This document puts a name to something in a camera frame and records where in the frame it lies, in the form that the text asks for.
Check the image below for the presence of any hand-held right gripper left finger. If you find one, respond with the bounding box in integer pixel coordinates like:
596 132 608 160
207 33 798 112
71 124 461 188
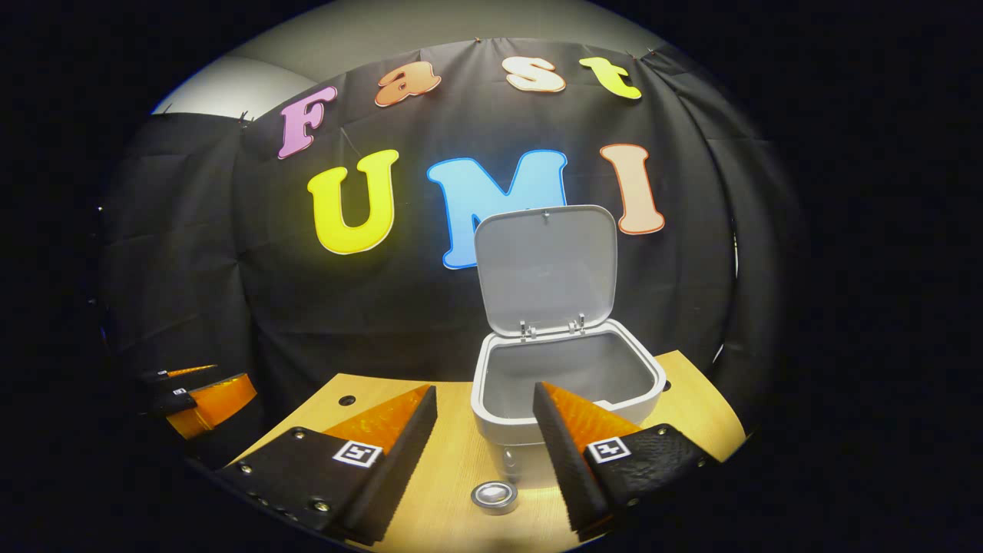
213 384 439 546

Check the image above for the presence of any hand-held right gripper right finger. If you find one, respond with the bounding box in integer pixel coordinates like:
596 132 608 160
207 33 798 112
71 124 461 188
532 381 721 536

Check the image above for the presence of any silver pop can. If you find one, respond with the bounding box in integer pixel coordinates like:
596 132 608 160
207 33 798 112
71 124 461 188
471 481 519 516

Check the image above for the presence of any white desktop garbage bin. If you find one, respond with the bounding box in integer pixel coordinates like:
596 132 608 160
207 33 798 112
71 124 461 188
470 204 667 485

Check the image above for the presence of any wooden desktop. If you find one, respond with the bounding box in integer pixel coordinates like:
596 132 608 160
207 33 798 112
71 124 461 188
223 349 747 553

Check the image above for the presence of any black backdrop cloth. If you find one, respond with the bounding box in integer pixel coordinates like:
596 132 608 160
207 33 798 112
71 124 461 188
96 38 807 462

